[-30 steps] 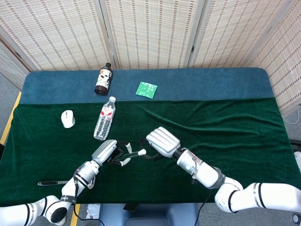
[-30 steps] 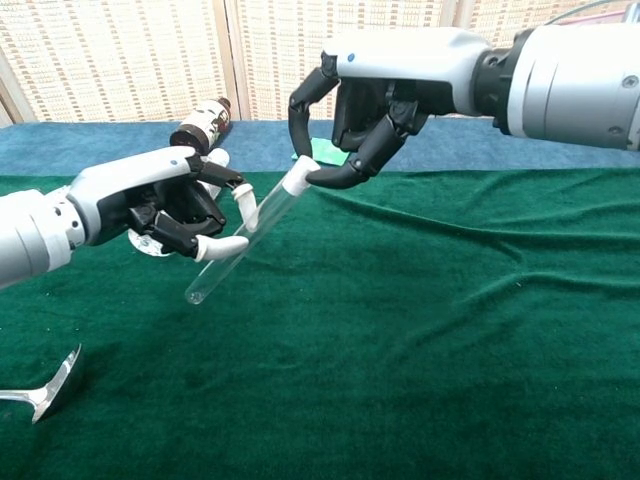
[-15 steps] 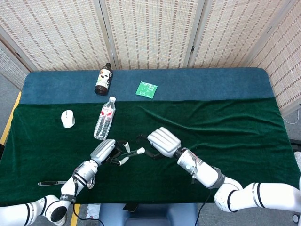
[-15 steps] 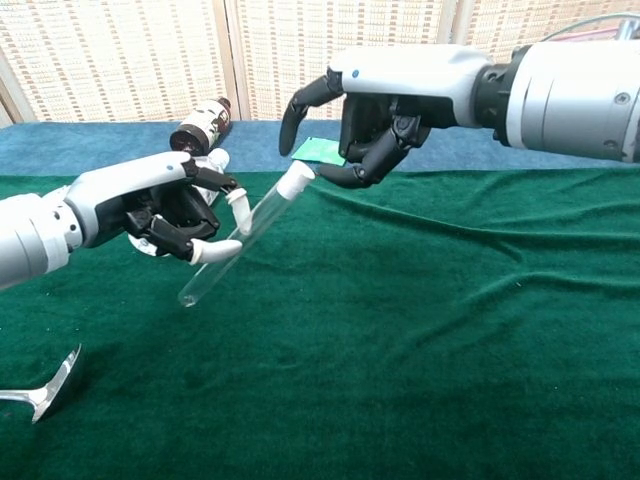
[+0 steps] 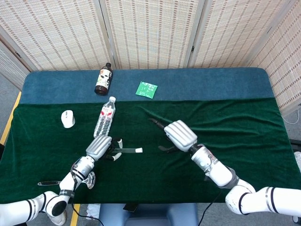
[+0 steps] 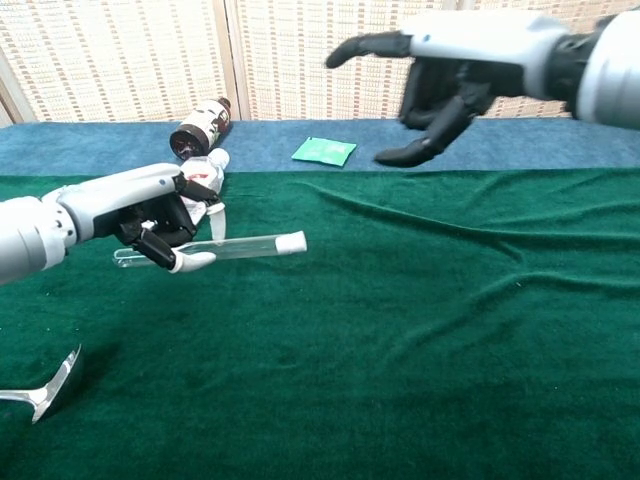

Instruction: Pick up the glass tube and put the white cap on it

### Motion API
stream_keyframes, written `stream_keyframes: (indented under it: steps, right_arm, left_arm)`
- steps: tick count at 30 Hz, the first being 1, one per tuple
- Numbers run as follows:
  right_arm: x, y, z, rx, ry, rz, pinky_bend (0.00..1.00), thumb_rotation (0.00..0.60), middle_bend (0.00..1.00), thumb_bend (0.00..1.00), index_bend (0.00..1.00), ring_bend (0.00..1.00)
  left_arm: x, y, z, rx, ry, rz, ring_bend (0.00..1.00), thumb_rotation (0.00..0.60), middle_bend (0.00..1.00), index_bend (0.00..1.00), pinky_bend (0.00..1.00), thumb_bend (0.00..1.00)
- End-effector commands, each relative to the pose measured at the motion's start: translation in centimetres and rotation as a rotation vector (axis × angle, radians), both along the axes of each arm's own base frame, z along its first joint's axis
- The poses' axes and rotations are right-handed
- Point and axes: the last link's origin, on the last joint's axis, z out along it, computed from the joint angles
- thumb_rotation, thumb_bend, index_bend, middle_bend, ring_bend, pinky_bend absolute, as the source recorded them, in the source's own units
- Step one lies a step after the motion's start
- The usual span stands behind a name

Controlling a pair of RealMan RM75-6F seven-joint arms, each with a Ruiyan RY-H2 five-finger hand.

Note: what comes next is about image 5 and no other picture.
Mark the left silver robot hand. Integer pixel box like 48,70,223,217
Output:
86,135,123,162

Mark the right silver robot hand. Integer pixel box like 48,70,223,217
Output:
148,118,198,153

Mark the clear plastic water bottle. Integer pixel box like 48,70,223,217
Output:
93,96,117,139

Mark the shiny metal ladle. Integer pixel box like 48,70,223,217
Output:
37,171,96,190

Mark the white computer mouse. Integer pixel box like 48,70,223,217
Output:
61,110,76,129

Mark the dark green velvet cloth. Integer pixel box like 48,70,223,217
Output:
0,98,301,211

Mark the blue table cloth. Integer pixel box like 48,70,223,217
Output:
20,67,276,105

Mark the green foil packet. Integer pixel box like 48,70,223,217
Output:
135,81,158,99

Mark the crumpled white rag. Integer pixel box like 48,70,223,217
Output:
85,203,101,219

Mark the dark brown glass bottle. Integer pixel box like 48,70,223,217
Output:
94,62,113,96

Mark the flat black phone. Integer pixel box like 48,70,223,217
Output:
122,203,139,212

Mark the blue padded seat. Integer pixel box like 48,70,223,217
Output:
98,202,199,226

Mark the woven folding screen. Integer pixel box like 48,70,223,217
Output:
0,0,301,116

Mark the black box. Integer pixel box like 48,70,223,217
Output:
289,138,301,151

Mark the black floor cable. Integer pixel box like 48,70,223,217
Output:
77,210,104,223
197,191,223,226

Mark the thin white cable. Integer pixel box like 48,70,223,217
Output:
282,113,300,124

